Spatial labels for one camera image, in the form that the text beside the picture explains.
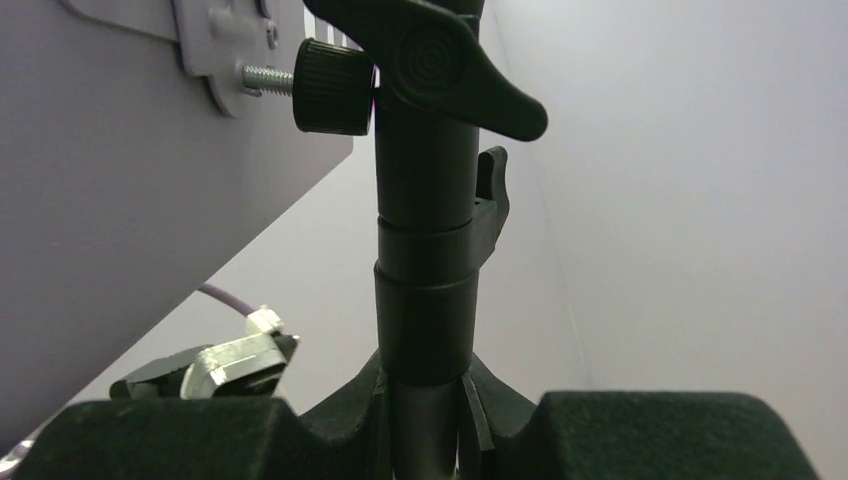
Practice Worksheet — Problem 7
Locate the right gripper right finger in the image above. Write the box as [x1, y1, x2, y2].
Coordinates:
[463, 359, 818, 479]

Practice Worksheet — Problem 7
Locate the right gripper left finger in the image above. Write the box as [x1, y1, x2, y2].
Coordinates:
[13, 397, 385, 479]

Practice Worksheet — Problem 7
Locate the lilac music stand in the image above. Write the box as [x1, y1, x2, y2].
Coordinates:
[1, 1, 548, 479]

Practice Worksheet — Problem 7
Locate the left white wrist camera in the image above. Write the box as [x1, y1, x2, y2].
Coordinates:
[109, 306, 300, 400]

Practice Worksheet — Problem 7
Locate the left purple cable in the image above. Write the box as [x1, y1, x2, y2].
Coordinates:
[197, 283, 256, 318]

